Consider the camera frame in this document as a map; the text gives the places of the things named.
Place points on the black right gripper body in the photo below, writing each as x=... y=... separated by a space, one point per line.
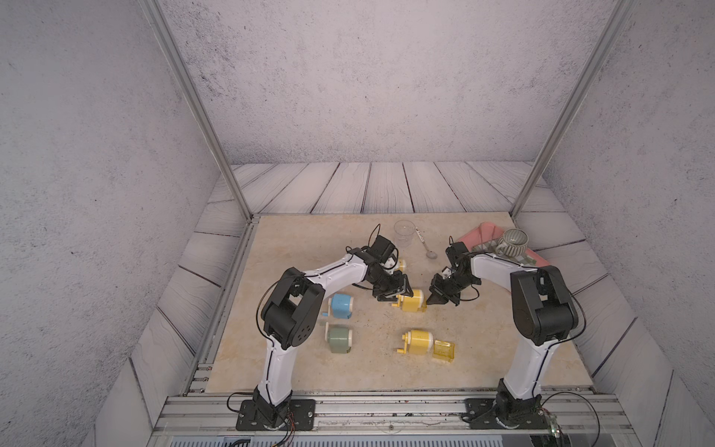
x=448 y=289

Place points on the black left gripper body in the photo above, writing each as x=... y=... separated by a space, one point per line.
x=388 y=285

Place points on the yellow sharpener row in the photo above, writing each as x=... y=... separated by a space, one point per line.
x=401 y=265
x=414 y=303
x=416 y=342

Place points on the blue pencil sharpener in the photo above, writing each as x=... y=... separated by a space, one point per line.
x=340 y=306

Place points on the green pencil sharpener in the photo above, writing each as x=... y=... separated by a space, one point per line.
x=339 y=338

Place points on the yellow sharpener top row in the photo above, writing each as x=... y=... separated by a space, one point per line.
x=401 y=265

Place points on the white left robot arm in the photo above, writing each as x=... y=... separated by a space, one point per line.
x=290 y=314

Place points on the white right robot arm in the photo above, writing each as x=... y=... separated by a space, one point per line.
x=543 y=313

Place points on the pink serving tray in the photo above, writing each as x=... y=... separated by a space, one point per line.
x=487 y=231

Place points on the yellow sharpener bottom row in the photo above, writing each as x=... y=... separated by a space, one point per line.
x=416 y=342

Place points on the yellow transparent tray bottom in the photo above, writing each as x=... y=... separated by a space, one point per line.
x=444 y=351

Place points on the metal spoon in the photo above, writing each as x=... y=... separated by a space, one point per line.
x=429 y=253

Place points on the green checkered cloth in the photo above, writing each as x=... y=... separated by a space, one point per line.
x=489 y=247

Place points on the clear plastic cup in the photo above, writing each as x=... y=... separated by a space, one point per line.
x=405 y=232

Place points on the striped ceramic mug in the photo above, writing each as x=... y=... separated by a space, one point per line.
x=512 y=244

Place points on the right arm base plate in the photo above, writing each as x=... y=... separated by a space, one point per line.
x=494 y=414

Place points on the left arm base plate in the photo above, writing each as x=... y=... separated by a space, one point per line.
x=259 y=415

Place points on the aluminium front rail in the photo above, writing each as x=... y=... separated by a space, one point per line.
x=433 y=417

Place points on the right aluminium frame post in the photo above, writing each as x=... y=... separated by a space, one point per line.
x=598 y=57

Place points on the aluminium frame post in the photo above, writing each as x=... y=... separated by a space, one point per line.
x=167 y=43
x=598 y=57

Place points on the left aluminium frame post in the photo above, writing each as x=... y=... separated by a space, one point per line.
x=167 y=43

